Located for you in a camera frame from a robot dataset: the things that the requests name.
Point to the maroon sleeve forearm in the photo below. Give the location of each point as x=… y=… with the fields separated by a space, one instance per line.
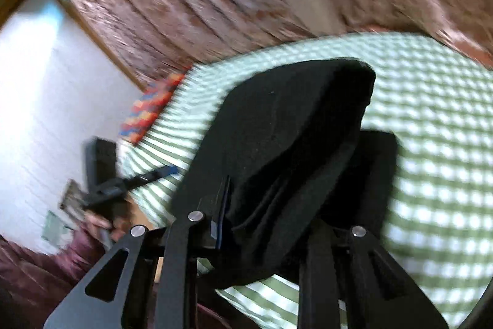
x=34 y=283

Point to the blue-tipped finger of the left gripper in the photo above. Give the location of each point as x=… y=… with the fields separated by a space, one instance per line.
x=128 y=184

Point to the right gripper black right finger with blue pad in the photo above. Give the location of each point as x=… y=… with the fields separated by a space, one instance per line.
x=352 y=267

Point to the colourful patchwork cloth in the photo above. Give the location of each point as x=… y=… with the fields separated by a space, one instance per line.
x=146 y=109

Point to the green white checkered bedsheet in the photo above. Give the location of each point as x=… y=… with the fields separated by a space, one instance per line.
x=439 y=105

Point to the black pants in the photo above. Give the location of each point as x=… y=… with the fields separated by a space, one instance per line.
x=288 y=151

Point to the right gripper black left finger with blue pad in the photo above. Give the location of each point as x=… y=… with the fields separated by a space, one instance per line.
x=148 y=279

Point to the person's left hand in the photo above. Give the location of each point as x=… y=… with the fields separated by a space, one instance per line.
x=95 y=224

